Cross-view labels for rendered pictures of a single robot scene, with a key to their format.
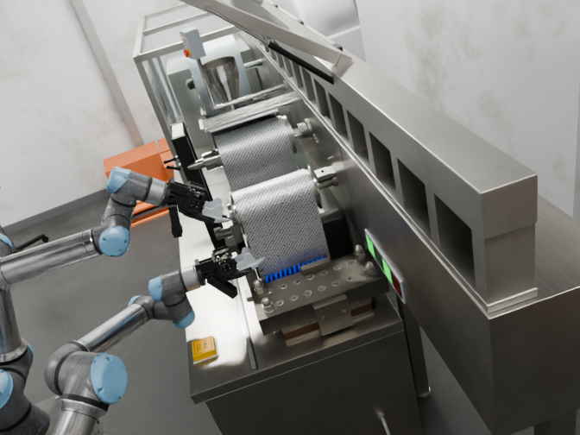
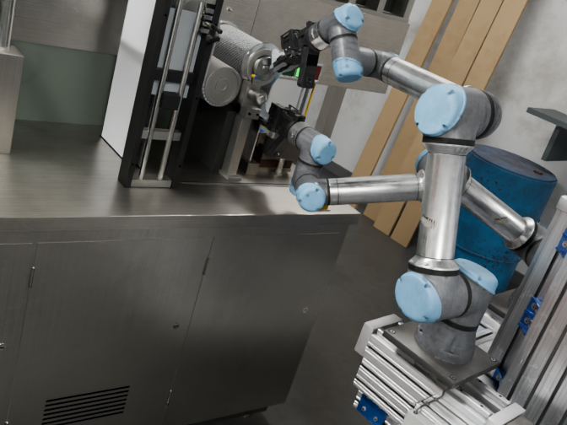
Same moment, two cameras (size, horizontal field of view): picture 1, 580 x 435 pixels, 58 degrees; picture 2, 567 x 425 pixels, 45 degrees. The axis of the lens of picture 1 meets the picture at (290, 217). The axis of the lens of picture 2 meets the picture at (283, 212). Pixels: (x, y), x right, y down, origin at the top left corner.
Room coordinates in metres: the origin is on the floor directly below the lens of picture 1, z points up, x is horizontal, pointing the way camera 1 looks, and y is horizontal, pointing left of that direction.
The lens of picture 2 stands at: (2.51, 1.92, 1.64)
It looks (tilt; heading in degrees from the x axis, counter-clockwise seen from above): 22 degrees down; 233
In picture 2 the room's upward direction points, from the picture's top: 18 degrees clockwise
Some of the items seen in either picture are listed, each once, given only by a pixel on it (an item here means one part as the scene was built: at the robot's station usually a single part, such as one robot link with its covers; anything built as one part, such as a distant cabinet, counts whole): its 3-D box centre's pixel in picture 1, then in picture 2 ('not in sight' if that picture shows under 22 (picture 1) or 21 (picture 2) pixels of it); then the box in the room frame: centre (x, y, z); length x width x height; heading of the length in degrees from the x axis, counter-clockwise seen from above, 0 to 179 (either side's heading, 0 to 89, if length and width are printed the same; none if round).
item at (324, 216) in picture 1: (300, 251); (204, 122); (1.47, 0.00, 1.00); 0.33 x 0.07 x 0.20; 94
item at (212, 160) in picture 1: (213, 160); not in sight; (1.66, 0.20, 1.34); 0.06 x 0.06 x 0.06; 4
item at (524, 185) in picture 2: not in sight; (486, 220); (-0.86, -0.54, 0.41); 0.56 x 0.54 x 0.81; 102
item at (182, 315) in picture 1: (175, 309); (305, 179); (1.34, 0.44, 1.01); 0.11 x 0.08 x 0.11; 63
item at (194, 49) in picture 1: (191, 44); not in sight; (1.96, 0.17, 1.66); 0.07 x 0.07 x 0.10; 22
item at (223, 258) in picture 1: (216, 267); (286, 122); (1.35, 0.26, 1.12); 0.12 x 0.08 x 0.09; 94
